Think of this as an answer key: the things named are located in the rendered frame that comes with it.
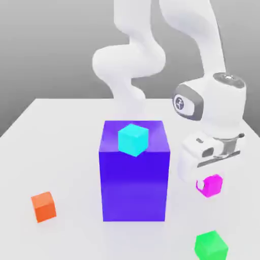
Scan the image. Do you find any small magenta cube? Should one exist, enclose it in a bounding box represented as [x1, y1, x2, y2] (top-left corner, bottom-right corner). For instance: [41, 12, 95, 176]
[196, 174, 223, 198]

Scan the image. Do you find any large purple box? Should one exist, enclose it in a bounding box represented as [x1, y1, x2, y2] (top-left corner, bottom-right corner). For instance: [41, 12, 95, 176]
[99, 120, 171, 222]

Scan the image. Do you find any small orange cube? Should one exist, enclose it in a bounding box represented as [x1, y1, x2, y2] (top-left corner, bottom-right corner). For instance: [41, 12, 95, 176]
[30, 191, 57, 223]

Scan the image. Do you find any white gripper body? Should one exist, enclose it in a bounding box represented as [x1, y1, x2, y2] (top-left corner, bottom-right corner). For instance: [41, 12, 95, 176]
[177, 149, 242, 184]

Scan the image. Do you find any small cyan cube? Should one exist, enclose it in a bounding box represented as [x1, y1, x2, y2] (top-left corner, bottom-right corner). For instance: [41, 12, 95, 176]
[117, 123, 149, 157]

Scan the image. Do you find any small green cube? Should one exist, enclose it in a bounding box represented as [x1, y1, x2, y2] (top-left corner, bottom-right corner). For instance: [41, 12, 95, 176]
[194, 230, 229, 260]

